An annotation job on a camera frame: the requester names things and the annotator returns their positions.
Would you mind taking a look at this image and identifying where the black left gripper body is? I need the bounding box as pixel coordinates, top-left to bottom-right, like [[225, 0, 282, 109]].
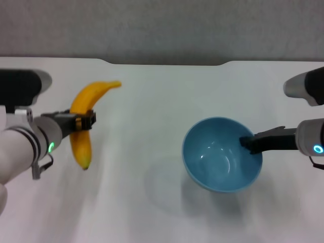
[[40, 109, 77, 139]]

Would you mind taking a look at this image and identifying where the yellow banana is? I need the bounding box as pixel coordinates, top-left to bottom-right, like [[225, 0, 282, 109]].
[[69, 80, 122, 171]]

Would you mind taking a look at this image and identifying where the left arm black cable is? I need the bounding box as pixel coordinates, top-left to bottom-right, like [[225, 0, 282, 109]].
[[31, 153, 54, 181]]

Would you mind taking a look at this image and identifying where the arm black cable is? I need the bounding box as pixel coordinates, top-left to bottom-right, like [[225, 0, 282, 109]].
[[309, 155, 324, 170], [31, 153, 54, 181]]

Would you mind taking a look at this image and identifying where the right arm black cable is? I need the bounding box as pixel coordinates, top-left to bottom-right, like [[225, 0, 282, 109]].
[[309, 155, 324, 170]]

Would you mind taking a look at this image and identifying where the blue bowl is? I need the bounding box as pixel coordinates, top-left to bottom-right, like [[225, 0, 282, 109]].
[[182, 116, 263, 193]]

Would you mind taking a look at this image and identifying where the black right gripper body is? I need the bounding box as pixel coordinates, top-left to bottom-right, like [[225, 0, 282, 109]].
[[253, 126, 298, 153]]

